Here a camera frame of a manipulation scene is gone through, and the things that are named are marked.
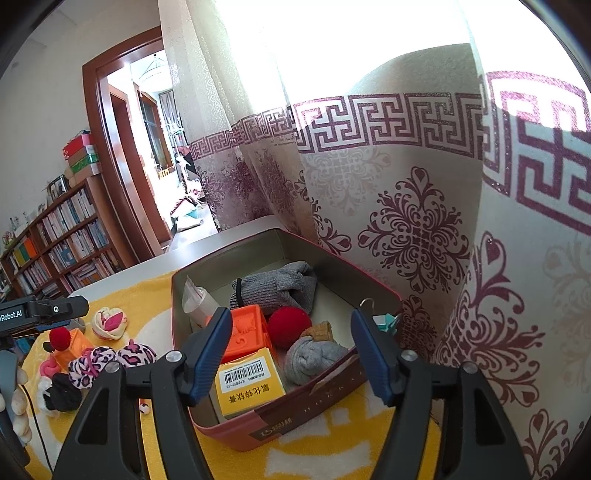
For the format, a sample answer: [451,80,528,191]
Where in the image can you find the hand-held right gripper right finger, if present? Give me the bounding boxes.
[350,308,532,480]

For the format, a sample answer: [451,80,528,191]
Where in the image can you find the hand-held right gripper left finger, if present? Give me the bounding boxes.
[53,307,234,480]

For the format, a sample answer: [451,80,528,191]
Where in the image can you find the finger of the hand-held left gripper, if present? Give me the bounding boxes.
[44,318,89,334]
[25,295,90,324]

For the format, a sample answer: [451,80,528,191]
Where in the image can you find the orange embossed toy cube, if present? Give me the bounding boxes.
[51,329,93,367]
[217,305,280,365]

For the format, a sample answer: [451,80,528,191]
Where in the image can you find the cream pink sock roll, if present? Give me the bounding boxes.
[91,307,127,341]

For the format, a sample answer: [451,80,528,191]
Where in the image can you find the large leopard print earmuffs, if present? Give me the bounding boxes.
[68,347,118,391]

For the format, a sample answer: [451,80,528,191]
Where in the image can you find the white yellow medicine box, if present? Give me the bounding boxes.
[215,347,287,420]

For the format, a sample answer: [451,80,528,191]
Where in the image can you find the small white plastic bottle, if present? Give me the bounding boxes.
[181,275,220,329]

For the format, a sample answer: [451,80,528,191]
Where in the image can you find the light grey sock ball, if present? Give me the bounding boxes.
[284,323,349,386]

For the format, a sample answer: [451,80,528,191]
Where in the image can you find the small leopard print earmuffs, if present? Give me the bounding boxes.
[115,340,157,368]

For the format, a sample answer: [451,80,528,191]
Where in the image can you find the black fuzzy sock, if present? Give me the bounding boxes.
[44,371,84,416]

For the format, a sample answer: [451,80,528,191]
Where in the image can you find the red tin container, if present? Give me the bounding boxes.
[171,228,403,449]

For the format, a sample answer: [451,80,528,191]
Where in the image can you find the grey knit sock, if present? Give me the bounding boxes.
[229,261,319,315]

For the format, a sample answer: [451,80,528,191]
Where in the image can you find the person's left hand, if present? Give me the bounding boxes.
[0,369,32,441]

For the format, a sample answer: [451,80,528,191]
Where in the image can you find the teal binder clip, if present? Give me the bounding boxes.
[360,298,402,334]

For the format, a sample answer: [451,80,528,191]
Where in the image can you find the wooden bookshelf with books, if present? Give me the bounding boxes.
[0,178,125,301]

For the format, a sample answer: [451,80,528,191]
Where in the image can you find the yellow white blanket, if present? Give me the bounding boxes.
[18,270,444,480]

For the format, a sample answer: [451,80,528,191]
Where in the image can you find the brown cardboard box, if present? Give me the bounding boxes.
[71,164,103,184]

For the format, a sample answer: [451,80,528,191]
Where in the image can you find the patterned purple beige curtain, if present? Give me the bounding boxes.
[157,0,591,480]

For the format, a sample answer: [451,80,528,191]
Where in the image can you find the red box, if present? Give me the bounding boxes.
[63,134,94,160]

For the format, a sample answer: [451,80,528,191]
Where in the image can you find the round ceiling lamp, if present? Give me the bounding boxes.
[136,54,170,86]

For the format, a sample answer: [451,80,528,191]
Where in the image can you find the black cable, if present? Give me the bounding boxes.
[21,378,54,474]

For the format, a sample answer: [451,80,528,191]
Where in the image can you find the wooden door frame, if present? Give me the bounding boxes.
[82,27,174,264]

